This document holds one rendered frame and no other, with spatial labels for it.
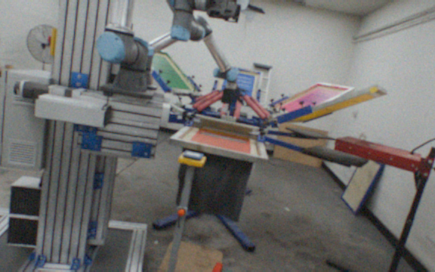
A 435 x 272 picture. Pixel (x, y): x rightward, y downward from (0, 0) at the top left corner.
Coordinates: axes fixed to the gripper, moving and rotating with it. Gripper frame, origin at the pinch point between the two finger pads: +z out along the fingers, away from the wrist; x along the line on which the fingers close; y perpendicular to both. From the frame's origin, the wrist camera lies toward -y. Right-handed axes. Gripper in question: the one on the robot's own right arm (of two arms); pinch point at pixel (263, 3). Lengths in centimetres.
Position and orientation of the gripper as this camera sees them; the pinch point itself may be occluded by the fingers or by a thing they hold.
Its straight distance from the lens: 123.3
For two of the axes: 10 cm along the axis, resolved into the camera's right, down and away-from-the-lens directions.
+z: 9.4, 2.4, -2.5
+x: -2.6, 0.0, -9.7
